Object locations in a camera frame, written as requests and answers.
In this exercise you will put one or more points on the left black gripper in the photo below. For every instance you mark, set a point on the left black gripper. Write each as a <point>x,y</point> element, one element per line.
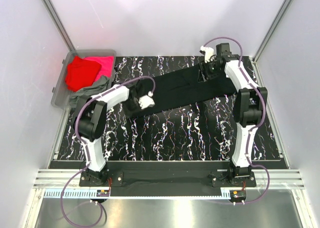
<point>128,113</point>

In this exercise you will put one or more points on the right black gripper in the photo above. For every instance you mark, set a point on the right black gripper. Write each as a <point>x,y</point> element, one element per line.
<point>202,67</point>

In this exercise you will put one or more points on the black t shirt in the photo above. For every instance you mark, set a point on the black t shirt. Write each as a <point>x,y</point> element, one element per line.
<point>180,88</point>

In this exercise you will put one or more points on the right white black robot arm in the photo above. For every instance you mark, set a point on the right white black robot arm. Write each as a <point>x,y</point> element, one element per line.
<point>249,110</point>

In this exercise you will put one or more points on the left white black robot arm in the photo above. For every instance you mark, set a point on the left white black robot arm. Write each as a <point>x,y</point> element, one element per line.
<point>90,119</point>

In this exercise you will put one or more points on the grey t shirt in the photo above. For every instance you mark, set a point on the grey t shirt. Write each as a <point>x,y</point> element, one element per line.
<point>99,86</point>

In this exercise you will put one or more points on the pink t shirt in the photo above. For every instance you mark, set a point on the pink t shirt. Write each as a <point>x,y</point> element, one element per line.
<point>107,65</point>

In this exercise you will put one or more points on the red t shirt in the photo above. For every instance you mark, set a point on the red t shirt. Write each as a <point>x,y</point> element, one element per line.
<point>81,73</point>

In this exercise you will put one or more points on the clear plastic storage bin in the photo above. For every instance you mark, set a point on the clear plastic storage bin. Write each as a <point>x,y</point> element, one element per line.
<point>61,93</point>

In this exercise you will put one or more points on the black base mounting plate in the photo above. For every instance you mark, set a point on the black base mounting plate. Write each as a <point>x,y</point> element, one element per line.
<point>166,165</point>

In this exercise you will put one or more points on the left yellow connector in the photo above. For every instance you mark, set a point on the left yellow connector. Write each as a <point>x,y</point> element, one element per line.
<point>103,193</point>

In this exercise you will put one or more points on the yellow connector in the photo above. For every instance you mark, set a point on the yellow connector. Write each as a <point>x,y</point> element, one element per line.
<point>103,193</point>
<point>238,194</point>

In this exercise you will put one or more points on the right yellow connector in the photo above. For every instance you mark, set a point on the right yellow connector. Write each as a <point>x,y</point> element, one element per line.
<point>238,194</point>

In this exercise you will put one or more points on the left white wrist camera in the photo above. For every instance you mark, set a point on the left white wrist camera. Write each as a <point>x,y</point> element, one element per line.
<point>146,102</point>

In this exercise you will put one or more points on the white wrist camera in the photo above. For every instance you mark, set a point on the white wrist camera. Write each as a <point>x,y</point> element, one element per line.
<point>208,52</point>
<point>146,102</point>

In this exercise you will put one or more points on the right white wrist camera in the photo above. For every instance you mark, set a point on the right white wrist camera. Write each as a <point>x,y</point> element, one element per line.
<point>208,52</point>

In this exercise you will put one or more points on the aluminium frame rail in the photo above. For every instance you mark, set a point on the aluminium frame rail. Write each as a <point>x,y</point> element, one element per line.
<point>278,178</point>

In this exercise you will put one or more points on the white slotted cable duct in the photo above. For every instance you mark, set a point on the white slotted cable duct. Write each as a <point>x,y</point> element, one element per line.
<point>91,193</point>

